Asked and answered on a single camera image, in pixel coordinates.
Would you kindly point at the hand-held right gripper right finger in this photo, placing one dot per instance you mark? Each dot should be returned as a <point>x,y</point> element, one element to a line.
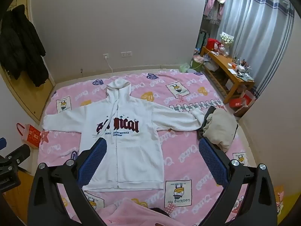
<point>212,160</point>

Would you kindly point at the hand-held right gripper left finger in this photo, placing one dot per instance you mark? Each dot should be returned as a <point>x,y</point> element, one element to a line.
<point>94,160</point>

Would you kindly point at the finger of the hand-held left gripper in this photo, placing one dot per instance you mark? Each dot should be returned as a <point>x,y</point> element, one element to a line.
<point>18,153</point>
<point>2,143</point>

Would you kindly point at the white printed zip hoodie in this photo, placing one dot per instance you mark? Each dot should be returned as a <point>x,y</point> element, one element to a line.
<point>122,150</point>

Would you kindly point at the beige clothes pile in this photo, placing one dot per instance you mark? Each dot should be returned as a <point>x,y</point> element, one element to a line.
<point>222,129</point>

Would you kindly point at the pink hanging clothes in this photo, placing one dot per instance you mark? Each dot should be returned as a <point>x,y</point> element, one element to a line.
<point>214,2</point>

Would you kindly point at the red gift bag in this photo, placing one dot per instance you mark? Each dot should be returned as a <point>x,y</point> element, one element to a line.
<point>31,135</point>

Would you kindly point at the pink printed blanket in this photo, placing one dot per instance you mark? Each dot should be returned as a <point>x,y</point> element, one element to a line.
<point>178,150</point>

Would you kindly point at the yellow wooden door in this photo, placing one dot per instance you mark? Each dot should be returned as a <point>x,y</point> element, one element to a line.
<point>28,98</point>

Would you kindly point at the brown cardboard box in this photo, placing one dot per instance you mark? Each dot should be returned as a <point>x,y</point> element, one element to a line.
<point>242,111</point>

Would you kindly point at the red shoe box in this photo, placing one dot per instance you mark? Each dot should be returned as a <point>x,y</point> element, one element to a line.
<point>238,102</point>

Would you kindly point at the pink fleece clothing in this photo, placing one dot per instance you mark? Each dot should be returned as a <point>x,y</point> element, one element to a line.
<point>131,213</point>

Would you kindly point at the wooden desk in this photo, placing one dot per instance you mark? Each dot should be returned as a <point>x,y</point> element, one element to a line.
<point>225,68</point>

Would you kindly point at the stationery clutter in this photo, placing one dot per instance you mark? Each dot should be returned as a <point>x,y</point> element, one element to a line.
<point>242,69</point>

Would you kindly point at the black hanging jacket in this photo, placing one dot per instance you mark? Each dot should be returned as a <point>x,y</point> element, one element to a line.
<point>21,49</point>

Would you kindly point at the green plastic bag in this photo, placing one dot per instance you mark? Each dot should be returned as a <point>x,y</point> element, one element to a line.
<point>185,67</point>

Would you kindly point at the green bin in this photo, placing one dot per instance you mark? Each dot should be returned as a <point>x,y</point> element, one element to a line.
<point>197,64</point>

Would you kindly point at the pink cat figure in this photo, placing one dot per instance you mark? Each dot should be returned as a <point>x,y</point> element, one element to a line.
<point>221,49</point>

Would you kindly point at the white flower bouquet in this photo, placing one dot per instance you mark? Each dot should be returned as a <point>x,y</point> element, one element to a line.
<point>227,38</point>

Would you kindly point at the grey striped curtain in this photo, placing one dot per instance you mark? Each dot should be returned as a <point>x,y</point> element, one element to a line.
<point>256,33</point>

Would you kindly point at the single white wall socket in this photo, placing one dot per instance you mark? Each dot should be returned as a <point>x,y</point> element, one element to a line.
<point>106,56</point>

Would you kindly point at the double white wall socket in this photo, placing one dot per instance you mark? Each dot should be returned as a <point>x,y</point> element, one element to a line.
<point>126,54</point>

